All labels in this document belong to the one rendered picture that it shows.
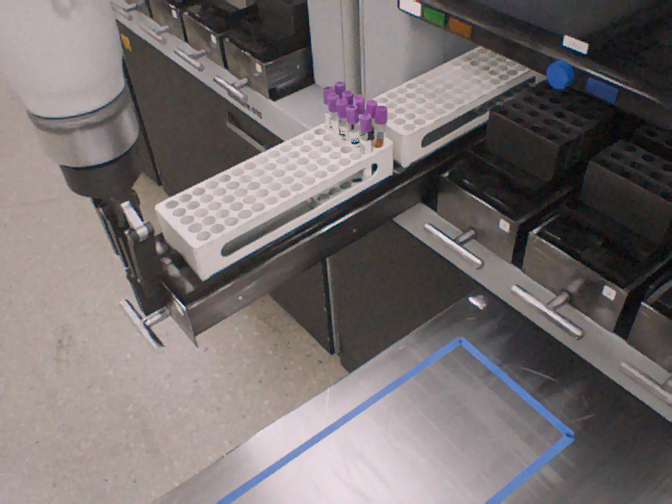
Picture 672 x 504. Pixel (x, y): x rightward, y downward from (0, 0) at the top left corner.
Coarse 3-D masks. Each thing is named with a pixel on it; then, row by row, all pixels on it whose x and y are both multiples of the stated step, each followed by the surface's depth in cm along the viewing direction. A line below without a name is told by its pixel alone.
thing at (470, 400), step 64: (448, 320) 70; (512, 320) 69; (384, 384) 64; (448, 384) 64; (512, 384) 64; (576, 384) 63; (256, 448) 60; (320, 448) 60; (384, 448) 59; (448, 448) 59; (512, 448) 59; (576, 448) 58; (640, 448) 58
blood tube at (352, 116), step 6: (348, 108) 82; (354, 108) 82; (348, 114) 82; (354, 114) 82; (348, 120) 83; (354, 120) 82; (348, 126) 84; (354, 126) 83; (354, 132) 84; (354, 138) 84; (354, 144) 85
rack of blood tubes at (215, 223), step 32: (320, 128) 89; (256, 160) 85; (288, 160) 84; (320, 160) 84; (352, 160) 83; (384, 160) 86; (192, 192) 80; (224, 192) 81; (256, 192) 80; (288, 192) 80; (320, 192) 85; (352, 192) 85; (160, 224) 80; (192, 224) 76; (224, 224) 76; (256, 224) 77; (288, 224) 81; (192, 256) 75; (224, 256) 80
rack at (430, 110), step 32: (448, 64) 99; (480, 64) 98; (512, 64) 99; (384, 96) 93; (416, 96) 94; (448, 96) 94; (480, 96) 92; (512, 96) 101; (416, 128) 87; (448, 128) 97
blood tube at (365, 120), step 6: (366, 114) 81; (360, 120) 80; (366, 120) 80; (360, 126) 81; (366, 126) 81; (366, 132) 81; (366, 138) 82; (366, 144) 83; (366, 150) 83; (366, 168) 86; (366, 174) 86
